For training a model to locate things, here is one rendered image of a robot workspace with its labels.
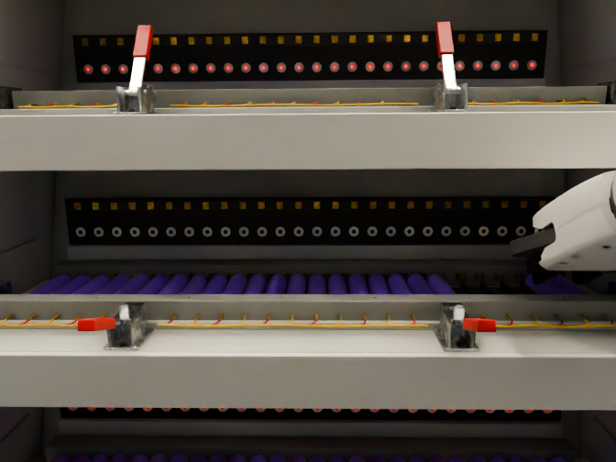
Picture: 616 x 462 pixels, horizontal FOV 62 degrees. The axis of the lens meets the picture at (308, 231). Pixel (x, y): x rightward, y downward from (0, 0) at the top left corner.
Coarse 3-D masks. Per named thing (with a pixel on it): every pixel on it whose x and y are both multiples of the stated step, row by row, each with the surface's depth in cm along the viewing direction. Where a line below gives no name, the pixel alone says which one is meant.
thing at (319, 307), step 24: (0, 312) 45; (24, 312) 45; (48, 312) 45; (72, 312) 45; (96, 312) 45; (168, 312) 45; (192, 312) 45; (216, 312) 45; (240, 312) 45; (264, 312) 44; (288, 312) 44; (312, 312) 44; (336, 312) 44; (360, 312) 44; (384, 312) 44; (408, 312) 44; (432, 312) 44; (480, 312) 44; (504, 312) 44; (528, 312) 44; (552, 312) 44; (576, 312) 44; (600, 312) 44
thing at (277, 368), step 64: (0, 256) 50; (128, 256) 58; (192, 256) 58; (256, 256) 57; (320, 256) 57; (384, 256) 57; (448, 256) 57; (0, 384) 40; (64, 384) 40; (128, 384) 40; (192, 384) 40; (256, 384) 40; (320, 384) 40; (384, 384) 40; (448, 384) 39; (512, 384) 39; (576, 384) 39
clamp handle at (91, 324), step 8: (120, 312) 41; (128, 312) 41; (80, 320) 34; (88, 320) 34; (96, 320) 35; (104, 320) 36; (112, 320) 37; (120, 320) 39; (128, 320) 41; (80, 328) 34; (88, 328) 34; (96, 328) 35; (104, 328) 36; (112, 328) 37
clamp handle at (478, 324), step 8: (456, 312) 40; (464, 312) 40; (456, 320) 39; (464, 320) 37; (472, 320) 35; (480, 320) 34; (488, 320) 34; (464, 328) 37; (472, 328) 35; (480, 328) 34; (488, 328) 34
